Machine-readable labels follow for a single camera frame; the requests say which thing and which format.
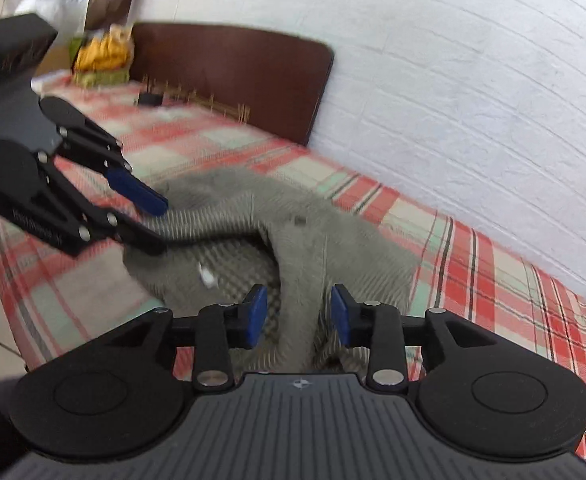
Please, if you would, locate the grey striped long-sleeve shirt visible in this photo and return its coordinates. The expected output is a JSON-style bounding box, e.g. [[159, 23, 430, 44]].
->
[[123, 166, 422, 372]]

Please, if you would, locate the yellow and green cloth pile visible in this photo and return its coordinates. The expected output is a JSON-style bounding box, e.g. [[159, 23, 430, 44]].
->
[[70, 24, 135, 87]]

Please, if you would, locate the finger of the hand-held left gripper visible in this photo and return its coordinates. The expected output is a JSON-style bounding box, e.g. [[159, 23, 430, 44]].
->
[[38, 152, 166, 256], [60, 117, 169, 217]]

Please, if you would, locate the red plaid bed sheet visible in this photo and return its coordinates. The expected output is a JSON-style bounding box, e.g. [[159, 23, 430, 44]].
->
[[0, 80, 586, 466]]

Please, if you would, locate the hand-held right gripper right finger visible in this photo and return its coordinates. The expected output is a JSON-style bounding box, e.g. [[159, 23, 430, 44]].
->
[[330, 284, 498, 393]]

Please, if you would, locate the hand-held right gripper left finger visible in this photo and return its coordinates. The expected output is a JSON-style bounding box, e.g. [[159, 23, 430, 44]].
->
[[104, 284, 269, 393]]

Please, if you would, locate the brown wooden headboard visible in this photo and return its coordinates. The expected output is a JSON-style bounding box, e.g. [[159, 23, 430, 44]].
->
[[130, 22, 335, 148]]

